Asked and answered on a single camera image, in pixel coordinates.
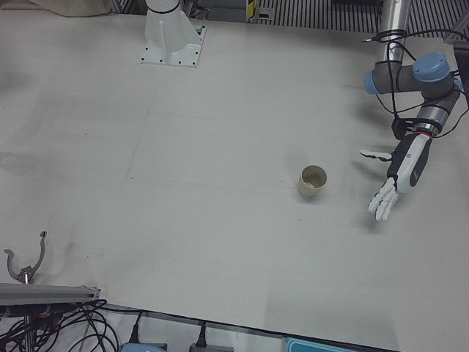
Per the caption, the aluminium profile post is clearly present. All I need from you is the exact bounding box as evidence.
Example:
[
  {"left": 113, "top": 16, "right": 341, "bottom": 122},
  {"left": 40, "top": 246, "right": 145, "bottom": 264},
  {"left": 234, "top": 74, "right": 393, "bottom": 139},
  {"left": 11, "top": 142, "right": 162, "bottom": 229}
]
[{"left": 0, "top": 282, "right": 102, "bottom": 305}]

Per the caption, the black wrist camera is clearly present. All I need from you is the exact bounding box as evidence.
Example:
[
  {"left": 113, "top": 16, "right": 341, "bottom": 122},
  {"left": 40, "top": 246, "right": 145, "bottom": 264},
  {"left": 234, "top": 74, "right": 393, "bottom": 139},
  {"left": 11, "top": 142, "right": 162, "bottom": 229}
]
[{"left": 391, "top": 118, "right": 414, "bottom": 141}]

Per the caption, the grey electronics box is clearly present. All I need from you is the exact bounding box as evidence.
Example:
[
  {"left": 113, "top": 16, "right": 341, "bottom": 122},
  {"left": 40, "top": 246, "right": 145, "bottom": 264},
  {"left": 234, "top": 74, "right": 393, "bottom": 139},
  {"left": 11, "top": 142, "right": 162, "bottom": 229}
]
[
  {"left": 188, "top": 343, "right": 235, "bottom": 352},
  {"left": 119, "top": 342, "right": 169, "bottom": 352}
]

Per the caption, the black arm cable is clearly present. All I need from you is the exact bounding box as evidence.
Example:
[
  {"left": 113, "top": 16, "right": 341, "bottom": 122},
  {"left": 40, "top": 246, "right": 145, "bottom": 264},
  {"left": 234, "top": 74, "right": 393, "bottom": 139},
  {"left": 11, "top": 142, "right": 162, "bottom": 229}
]
[{"left": 361, "top": 29, "right": 469, "bottom": 139}]

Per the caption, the black cable tangle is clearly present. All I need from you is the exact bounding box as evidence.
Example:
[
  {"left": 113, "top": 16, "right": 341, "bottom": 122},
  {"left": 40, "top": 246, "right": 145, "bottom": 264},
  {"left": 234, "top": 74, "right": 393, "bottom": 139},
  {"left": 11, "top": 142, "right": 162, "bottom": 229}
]
[{"left": 0, "top": 298, "right": 147, "bottom": 352}]

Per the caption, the metal reacher grabber green handle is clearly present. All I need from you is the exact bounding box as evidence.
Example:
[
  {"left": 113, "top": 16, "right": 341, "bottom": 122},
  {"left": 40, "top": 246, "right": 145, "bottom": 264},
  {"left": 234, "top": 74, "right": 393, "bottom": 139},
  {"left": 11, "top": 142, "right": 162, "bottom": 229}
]
[{"left": 4, "top": 230, "right": 48, "bottom": 285}]

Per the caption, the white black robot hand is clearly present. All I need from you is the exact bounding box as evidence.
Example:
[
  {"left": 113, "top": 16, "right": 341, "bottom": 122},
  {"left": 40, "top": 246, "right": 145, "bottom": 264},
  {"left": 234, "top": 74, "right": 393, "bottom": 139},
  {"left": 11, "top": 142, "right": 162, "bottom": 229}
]
[{"left": 359, "top": 132, "right": 436, "bottom": 223}]

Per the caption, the aluminium frame rail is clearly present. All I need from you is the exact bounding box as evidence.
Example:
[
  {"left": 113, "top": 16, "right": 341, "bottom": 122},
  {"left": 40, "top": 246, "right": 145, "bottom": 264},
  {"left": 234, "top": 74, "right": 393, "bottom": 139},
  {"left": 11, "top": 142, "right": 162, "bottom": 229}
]
[{"left": 443, "top": 10, "right": 469, "bottom": 47}]

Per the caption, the beige fabric cover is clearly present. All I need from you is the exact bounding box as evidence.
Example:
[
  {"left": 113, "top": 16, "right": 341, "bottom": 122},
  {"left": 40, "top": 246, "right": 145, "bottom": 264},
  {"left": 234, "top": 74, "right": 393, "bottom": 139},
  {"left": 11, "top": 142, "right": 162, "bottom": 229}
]
[{"left": 31, "top": 0, "right": 118, "bottom": 18}]

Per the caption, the light blue plastic bin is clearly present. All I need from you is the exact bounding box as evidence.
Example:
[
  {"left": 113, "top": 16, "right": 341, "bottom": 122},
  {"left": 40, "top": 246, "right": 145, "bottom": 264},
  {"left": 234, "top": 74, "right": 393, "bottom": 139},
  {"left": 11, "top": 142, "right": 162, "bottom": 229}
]
[{"left": 284, "top": 337, "right": 399, "bottom": 352}]

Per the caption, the beige paper cup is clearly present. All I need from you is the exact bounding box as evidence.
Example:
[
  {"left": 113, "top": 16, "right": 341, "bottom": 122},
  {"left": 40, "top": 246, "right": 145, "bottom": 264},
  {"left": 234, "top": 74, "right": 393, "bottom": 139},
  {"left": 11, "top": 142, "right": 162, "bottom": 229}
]
[{"left": 296, "top": 164, "right": 328, "bottom": 204}]

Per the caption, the black power cord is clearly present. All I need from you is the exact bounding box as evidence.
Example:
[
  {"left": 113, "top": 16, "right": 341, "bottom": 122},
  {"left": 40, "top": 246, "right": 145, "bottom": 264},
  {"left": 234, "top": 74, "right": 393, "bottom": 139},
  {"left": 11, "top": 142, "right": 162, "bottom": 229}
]
[
  {"left": 196, "top": 320, "right": 209, "bottom": 348},
  {"left": 106, "top": 306, "right": 144, "bottom": 344}
]

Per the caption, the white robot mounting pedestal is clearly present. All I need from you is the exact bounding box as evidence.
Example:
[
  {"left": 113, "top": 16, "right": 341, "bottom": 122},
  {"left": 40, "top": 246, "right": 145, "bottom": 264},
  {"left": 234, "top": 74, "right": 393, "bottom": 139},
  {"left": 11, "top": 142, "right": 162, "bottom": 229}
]
[{"left": 140, "top": 0, "right": 206, "bottom": 70}]

